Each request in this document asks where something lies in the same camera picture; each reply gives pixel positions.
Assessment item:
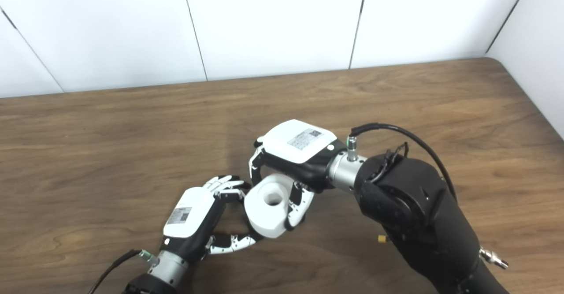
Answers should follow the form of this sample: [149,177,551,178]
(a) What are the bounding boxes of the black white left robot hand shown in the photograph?
[160,175,265,264]

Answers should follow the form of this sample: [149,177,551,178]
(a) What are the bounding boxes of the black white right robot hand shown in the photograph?
[248,119,349,232]

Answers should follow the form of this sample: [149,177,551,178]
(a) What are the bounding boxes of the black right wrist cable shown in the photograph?
[348,123,456,197]

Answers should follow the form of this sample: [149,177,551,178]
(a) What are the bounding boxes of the round white piece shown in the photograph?
[244,174,304,239]

